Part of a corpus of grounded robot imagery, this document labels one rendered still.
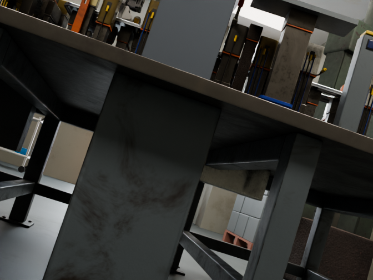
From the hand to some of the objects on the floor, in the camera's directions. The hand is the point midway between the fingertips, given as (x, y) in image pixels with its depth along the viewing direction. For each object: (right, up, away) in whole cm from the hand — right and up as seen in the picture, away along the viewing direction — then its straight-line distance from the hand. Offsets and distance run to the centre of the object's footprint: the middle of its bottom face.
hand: (117, 23), depth 212 cm
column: (+3, -101, -76) cm, 126 cm away
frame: (-9, -103, -20) cm, 106 cm away
